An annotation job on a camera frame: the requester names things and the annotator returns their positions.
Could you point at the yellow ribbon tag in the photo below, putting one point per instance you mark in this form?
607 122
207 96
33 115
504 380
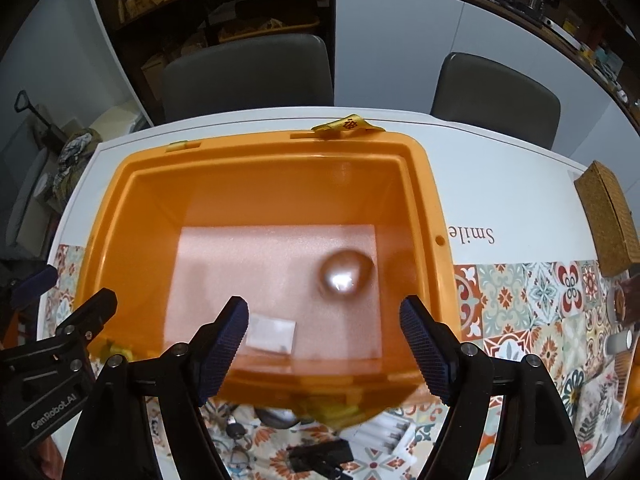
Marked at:
347 123

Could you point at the white battery charger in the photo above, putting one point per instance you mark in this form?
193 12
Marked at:
387 432

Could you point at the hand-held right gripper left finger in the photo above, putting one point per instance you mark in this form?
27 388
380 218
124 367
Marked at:
227 342

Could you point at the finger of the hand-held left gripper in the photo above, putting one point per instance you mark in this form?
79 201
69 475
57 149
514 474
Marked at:
95 312
35 280

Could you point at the white cup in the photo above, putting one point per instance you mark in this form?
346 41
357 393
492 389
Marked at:
619 342

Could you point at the silver computer mouse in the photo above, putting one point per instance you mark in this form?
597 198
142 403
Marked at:
277 417

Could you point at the dark wooden wall counter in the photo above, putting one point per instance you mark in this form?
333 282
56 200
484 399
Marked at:
565 15

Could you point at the narrow grey chair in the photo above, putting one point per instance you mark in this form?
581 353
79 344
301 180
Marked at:
495 100

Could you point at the yellow ribbon bow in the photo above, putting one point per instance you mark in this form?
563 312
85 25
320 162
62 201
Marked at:
342 412

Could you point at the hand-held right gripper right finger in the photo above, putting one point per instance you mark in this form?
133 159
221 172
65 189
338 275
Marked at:
425 352

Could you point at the small white packet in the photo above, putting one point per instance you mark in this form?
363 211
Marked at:
270 332

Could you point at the cardboard box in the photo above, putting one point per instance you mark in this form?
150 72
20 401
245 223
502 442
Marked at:
154 77

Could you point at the bunch of keys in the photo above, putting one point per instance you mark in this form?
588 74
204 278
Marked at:
237 440

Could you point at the black clip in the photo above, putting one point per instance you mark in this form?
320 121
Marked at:
320 460

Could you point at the wide grey chair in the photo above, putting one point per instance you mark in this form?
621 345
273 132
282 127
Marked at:
245 75

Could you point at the woven wicker box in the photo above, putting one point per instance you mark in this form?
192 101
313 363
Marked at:
607 215

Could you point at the dark wooden shelf unit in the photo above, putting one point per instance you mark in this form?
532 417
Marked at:
210 5

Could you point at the orange plastic storage box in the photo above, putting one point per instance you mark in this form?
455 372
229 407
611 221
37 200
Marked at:
280 195

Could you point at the short yellow ribbon strip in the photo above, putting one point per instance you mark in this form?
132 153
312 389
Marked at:
176 146

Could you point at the yellow patterned cloth bag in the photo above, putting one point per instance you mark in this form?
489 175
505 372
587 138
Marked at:
75 165

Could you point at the white bin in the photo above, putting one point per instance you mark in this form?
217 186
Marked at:
120 122

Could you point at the rose gold computer mouse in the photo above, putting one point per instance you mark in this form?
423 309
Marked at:
345 275

